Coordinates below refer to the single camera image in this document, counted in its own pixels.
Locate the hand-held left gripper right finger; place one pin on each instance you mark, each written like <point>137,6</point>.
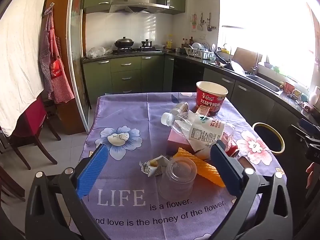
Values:
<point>225,167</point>

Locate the small clear plastic bottle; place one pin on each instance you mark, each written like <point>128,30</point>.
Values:
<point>178,108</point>

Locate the wooden cutting board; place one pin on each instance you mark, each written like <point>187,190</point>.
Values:
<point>246,56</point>

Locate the red instant noodle cup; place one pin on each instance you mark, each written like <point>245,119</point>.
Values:
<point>210,100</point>

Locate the yellow rim trash bin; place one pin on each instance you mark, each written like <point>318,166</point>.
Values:
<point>281,140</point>

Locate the black frying pan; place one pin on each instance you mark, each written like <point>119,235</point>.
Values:
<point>222,56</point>

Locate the white plate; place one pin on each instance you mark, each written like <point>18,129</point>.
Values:
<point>238,68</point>

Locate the purple floral tablecloth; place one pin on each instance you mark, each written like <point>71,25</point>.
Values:
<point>125,110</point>

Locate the dark stone countertop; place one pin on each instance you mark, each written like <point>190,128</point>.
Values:
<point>287,98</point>

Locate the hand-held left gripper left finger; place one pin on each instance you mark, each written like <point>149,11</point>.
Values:
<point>92,170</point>

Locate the white jug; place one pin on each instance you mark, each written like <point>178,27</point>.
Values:
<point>315,97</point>

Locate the black gas stove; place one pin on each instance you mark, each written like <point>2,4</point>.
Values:
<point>137,50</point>

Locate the red checked apron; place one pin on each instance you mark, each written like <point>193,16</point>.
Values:
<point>58,75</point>

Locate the purple checked apron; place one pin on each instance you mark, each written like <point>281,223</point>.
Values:
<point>45,60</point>

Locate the red container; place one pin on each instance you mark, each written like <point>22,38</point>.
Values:
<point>290,86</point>

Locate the red cushioned chair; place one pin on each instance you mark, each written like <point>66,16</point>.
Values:
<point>30,120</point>

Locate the white yellow wrapper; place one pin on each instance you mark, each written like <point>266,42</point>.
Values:
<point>152,167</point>

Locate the dark sauce bottles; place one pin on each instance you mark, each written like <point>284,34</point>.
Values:
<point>188,42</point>

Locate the small dark pot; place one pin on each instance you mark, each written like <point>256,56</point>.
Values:
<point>146,43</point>

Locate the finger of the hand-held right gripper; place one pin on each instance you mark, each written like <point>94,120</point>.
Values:
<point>310,125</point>
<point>297,132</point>

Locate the clear plastic bag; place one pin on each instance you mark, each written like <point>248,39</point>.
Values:
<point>97,52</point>

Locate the steel faucet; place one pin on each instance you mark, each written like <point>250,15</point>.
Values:
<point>255,65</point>

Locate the glass sliding door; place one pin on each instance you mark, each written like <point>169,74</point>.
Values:
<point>76,30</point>

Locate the large white label water bottle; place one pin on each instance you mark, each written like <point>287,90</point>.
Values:
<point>205,130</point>

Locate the pink cardboard box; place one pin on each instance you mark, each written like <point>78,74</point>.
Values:
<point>177,142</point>

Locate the orange ribbed wrapper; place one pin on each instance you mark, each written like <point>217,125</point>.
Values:
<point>207,170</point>

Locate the hanging kitchen utensils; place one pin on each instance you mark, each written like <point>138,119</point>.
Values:
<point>206,22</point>

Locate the white dish rack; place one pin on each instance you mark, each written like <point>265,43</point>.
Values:
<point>198,51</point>

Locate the clear plastic cup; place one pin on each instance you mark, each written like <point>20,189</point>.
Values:
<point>177,180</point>

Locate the yellow oil bottle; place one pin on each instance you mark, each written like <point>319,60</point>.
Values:
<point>169,43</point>

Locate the black wok with lid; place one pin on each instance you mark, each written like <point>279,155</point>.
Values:
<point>124,43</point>

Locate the steel sink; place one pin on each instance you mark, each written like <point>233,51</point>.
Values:
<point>265,82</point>

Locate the person's right hand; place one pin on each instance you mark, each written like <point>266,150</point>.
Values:
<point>310,175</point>

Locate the white hanging cloth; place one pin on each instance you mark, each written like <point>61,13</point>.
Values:
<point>17,55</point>

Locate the dark wooden chair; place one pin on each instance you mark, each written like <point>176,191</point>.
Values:
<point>10,182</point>

